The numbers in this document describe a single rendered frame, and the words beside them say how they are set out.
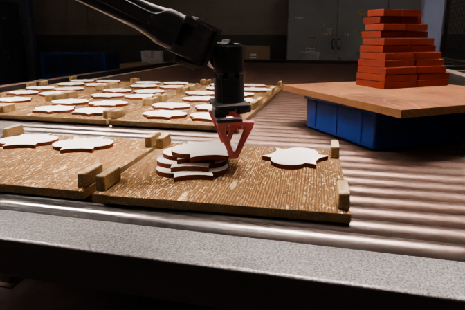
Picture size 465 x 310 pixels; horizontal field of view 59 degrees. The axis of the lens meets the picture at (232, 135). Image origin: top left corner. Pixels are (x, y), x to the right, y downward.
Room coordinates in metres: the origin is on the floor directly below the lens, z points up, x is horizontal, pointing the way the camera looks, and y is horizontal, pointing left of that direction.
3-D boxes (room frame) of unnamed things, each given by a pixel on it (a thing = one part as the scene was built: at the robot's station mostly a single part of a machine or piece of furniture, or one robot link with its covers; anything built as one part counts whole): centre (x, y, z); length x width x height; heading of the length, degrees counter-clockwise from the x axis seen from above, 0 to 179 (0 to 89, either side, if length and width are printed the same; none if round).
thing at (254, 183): (0.76, 0.00, 0.93); 0.41 x 0.35 x 0.02; 79
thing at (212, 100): (0.77, 0.01, 1.08); 0.10 x 0.07 x 0.07; 10
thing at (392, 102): (1.15, -0.48, 1.03); 0.50 x 0.50 x 0.02; 22
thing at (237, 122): (0.74, 0.00, 1.01); 0.07 x 0.07 x 0.09; 10
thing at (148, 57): (7.53, 1.45, 0.86); 0.37 x 0.30 x 0.22; 84
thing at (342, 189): (0.59, -0.17, 0.95); 0.06 x 0.02 x 0.03; 169
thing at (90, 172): (0.68, 0.25, 0.95); 0.06 x 0.02 x 0.03; 167
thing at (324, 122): (1.13, -0.42, 0.97); 0.31 x 0.31 x 0.10; 22
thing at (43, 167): (0.85, 0.41, 0.93); 0.41 x 0.35 x 0.02; 77
